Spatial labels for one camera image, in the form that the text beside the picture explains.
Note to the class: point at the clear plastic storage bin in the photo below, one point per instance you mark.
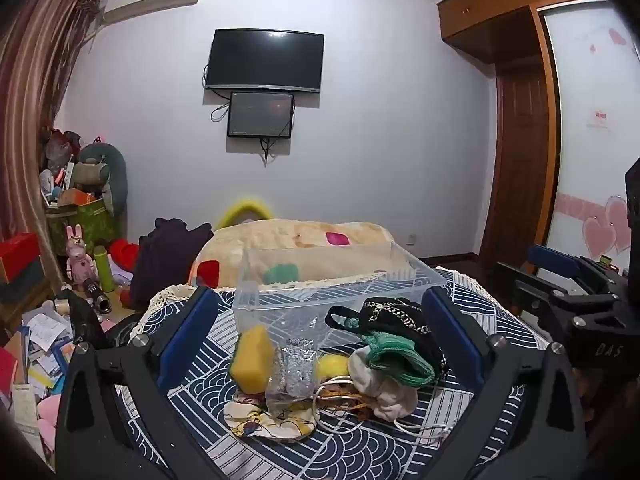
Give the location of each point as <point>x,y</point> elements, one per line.
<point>300,305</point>

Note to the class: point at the black wall television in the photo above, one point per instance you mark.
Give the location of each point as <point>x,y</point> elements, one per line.
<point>265,60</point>

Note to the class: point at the beige patterned quilt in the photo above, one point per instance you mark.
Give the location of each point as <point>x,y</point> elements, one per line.
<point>280,240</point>

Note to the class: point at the orange cardboard box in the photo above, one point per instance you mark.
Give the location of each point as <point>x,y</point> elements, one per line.
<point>75,197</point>

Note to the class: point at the black flashlight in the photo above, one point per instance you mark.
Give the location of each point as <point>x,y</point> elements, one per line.
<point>97,297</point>

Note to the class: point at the yellow sponge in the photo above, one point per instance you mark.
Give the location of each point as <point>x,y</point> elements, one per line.
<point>252,360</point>

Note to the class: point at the small black wall monitor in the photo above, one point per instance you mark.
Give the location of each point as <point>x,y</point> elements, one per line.
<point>260,114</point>

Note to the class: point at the white patterned cloth pouch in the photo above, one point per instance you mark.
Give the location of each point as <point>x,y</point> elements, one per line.
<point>270,422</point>

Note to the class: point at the red box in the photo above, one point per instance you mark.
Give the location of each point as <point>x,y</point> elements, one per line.
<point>17,257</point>

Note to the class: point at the green bottle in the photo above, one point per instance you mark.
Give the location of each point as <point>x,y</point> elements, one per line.
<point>105,270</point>

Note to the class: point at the pink rabbit toy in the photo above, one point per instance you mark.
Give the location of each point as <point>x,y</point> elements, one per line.
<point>79,260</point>

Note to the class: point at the yellow-haired felt doll head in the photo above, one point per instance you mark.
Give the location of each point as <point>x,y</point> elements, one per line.
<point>330,365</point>

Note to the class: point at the wooden wardrobe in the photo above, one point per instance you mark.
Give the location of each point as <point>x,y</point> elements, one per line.
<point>480,5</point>

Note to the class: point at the green knit sock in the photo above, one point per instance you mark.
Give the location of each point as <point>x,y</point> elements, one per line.
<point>395,360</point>

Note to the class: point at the wooden door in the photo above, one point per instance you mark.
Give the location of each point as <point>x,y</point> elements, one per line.
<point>520,160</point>

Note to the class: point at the pink plush toy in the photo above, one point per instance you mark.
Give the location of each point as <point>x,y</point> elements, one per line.
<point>47,420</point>

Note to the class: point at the pile of papers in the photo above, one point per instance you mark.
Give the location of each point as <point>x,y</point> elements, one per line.
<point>40,340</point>

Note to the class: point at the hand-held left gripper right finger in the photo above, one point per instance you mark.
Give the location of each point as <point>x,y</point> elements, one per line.
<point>450,340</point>

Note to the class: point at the red cloth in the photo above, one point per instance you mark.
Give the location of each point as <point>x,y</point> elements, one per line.
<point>125,255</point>

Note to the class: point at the dark purple cloth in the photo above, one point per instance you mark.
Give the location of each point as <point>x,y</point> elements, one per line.
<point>165,260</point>

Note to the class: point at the blue wave-pattern tablecloth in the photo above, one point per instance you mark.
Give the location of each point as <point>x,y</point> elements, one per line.
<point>350,460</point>

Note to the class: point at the crumpled clear plastic bag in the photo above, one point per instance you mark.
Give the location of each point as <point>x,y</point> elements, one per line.
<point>295,370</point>

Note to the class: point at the white sock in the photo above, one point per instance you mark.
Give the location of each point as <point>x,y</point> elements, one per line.
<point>390,400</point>

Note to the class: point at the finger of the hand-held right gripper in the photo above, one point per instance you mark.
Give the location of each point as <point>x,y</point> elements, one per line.
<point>540,305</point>
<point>552,259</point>

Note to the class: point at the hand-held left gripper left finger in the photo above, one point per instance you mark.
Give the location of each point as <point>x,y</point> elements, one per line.
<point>187,335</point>

